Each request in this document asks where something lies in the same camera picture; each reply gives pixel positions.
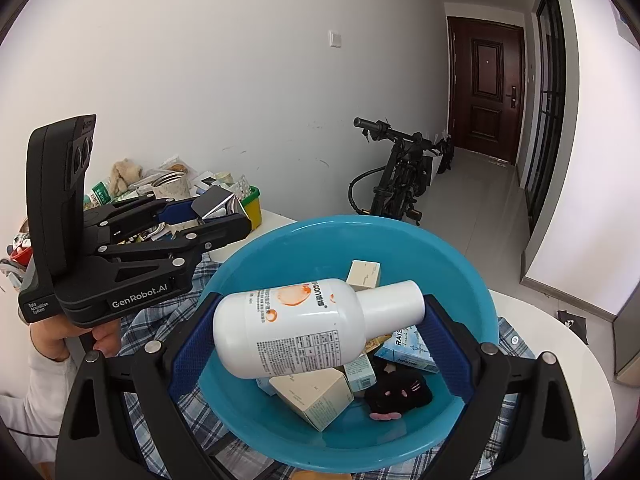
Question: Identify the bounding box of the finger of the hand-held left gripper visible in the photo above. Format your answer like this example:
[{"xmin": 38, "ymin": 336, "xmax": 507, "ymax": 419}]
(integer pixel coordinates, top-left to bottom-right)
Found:
[
  {"xmin": 84, "ymin": 194, "xmax": 206, "ymax": 242},
  {"xmin": 96, "ymin": 212, "xmax": 252, "ymax": 286}
]

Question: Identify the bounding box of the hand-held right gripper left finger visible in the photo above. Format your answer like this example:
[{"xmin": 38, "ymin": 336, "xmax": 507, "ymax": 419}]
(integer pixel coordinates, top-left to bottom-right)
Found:
[{"xmin": 56, "ymin": 292, "xmax": 223, "ymax": 480}]

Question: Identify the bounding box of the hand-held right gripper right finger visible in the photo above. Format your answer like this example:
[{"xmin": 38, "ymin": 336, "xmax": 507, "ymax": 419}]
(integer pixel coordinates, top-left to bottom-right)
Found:
[{"xmin": 424, "ymin": 294, "xmax": 585, "ymax": 480}]

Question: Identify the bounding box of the silver foil packet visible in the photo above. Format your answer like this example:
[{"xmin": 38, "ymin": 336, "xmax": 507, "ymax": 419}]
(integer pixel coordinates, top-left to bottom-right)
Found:
[{"xmin": 192, "ymin": 185, "xmax": 247, "ymax": 222}]

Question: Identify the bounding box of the blue plastic basin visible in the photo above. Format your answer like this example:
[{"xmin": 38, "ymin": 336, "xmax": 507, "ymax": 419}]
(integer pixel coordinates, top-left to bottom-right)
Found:
[{"xmin": 197, "ymin": 215, "xmax": 500, "ymax": 474}]

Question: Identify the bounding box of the white lotion bottle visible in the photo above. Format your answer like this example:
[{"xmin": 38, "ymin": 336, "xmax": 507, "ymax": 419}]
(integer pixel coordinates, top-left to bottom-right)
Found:
[{"xmin": 212, "ymin": 278, "xmax": 426, "ymax": 380}]

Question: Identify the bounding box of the person's left forearm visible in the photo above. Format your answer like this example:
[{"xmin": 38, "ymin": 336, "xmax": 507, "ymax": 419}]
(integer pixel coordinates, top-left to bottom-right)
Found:
[{"xmin": 0, "ymin": 345, "xmax": 76, "ymax": 467}]

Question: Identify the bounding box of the white desktop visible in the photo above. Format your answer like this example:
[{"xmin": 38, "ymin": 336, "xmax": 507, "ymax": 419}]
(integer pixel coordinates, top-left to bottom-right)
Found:
[{"xmin": 250, "ymin": 209, "xmax": 623, "ymax": 480}]

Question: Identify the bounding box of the person's left hand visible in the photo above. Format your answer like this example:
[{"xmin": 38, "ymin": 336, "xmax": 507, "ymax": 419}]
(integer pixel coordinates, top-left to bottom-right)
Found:
[{"xmin": 29, "ymin": 316, "xmax": 122, "ymax": 362}]

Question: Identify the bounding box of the beige paper cup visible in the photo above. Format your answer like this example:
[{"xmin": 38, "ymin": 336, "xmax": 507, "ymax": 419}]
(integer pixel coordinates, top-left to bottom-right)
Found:
[{"xmin": 151, "ymin": 171, "xmax": 192, "ymax": 201}]

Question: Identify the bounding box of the light blue box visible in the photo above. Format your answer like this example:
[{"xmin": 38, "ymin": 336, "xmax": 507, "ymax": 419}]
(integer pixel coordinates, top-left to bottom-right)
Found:
[{"xmin": 375, "ymin": 325, "xmax": 442, "ymax": 375}]

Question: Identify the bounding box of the blue plaid shirt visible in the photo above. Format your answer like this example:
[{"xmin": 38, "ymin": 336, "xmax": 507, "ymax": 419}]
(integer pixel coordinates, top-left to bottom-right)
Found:
[{"xmin": 119, "ymin": 255, "xmax": 593, "ymax": 480}]

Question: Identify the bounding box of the black plush cat paw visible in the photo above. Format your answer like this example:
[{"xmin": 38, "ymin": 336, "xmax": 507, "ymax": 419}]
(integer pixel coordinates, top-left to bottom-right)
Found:
[{"xmin": 363, "ymin": 362, "xmax": 435, "ymax": 421}]

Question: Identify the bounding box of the beige plush toy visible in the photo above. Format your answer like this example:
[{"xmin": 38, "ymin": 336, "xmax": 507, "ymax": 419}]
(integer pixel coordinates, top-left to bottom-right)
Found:
[{"xmin": 110, "ymin": 160, "xmax": 144, "ymax": 196}]

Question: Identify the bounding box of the yellow plastic container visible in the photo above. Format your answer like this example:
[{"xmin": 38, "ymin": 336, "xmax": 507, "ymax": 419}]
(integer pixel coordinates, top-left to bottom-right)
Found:
[{"xmin": 239, "ymin": 186, "xmax": 263, "ymax": 231}]

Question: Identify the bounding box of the small pale teal box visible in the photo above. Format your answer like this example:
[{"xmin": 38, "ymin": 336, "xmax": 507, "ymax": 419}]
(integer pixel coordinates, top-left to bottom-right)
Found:
[{"xmin": 344, "ymin": 355, "xmax": 377, "ymax": 394}]

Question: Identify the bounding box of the small cream box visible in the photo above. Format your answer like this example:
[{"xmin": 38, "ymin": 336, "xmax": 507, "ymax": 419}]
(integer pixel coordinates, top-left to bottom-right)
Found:
[{"xmin": 346, "ymin": 260, "xmax": 382, "ymax": 291}]

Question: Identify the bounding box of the small black cloth piece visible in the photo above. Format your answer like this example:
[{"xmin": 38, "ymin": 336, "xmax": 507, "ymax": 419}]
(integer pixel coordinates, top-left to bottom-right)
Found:
[{"xmin": 557, "ymin": 310, "xmax": 591, "ymax": 345}]

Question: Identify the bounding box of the long cream box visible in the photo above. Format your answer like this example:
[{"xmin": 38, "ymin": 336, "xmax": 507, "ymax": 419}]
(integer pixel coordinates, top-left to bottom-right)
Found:
[{"xmin": 268, "ymin": 367, "xmax": 355, "ymax": 433}]

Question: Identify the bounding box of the grey cabinet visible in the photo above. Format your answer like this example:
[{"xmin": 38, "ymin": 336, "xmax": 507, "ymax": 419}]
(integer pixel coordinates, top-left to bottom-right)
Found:
[{"xmin": 612, "ymin": 280, "xmax": 640, "ymax": 387}]

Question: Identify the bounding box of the black bicycle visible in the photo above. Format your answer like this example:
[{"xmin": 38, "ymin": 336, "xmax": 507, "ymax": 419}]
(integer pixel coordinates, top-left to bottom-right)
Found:
[{"xmin": 348, "ymin": 117, "xmax": 456, "ymax": 227}]

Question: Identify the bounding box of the black framed glass door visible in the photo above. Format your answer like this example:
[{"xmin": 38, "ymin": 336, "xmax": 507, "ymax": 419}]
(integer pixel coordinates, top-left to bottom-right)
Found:
[{"xmin": 520, "ymin": 0, "xmax": 577, "ymax": 281}]

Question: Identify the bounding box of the dark brown door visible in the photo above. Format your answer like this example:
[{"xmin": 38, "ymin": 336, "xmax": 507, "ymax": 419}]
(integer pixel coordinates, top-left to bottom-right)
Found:
[{"xmin": 446, "ymin": 16, "xmax": 526, "ymax": 166}]

